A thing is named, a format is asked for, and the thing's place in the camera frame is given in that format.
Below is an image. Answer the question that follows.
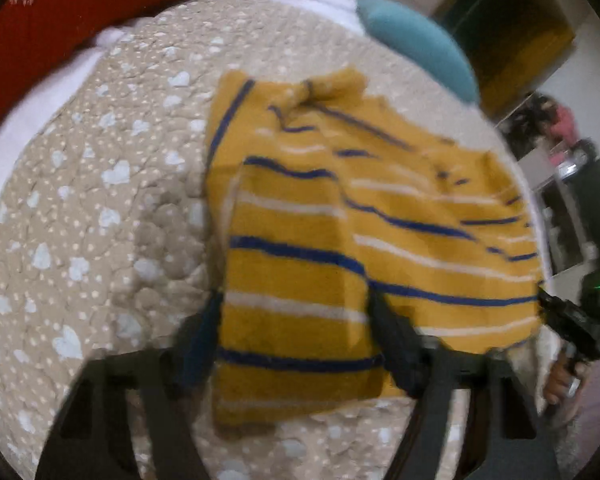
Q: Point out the yellow striped knit sweater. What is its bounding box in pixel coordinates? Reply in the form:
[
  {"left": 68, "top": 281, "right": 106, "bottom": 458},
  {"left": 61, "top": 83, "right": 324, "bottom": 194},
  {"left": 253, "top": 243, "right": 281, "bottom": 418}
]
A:
[{"left": 206, "top": 68, "right": 542, "bottom": 426}]

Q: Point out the person's right hand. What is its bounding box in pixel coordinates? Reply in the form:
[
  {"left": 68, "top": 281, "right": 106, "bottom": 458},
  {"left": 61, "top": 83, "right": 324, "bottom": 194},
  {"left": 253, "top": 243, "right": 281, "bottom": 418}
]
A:
[{"left": 543, "top": 349, "right": 591, "bottom": 406}]

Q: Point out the cluttered white shelf unit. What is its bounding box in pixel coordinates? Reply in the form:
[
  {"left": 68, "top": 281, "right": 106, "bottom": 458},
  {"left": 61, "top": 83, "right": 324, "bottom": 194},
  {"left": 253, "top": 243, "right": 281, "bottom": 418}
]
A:
[{"left": 498, "top": 92, "right": 600, "bottom": 274}]

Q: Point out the beige dotted bedspread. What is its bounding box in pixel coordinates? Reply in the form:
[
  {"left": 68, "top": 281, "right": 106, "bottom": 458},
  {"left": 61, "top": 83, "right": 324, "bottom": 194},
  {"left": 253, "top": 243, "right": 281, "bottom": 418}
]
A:
[{"left": 0, "top": 0, "right": 552, "bottom": 479}]

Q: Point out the dark wooden door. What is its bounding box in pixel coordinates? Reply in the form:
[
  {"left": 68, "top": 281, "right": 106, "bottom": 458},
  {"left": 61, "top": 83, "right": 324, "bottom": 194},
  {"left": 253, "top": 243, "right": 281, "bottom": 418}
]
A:
[{"left": 434, "top": 0, "right": 576, "bottom": 119}]

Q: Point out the teal pillow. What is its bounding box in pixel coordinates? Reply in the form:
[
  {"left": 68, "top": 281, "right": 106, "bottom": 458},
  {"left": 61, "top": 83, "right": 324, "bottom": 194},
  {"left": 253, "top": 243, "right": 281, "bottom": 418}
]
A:
[{"left": 355, "top": 0, "right": 480, "bottom": 105}]

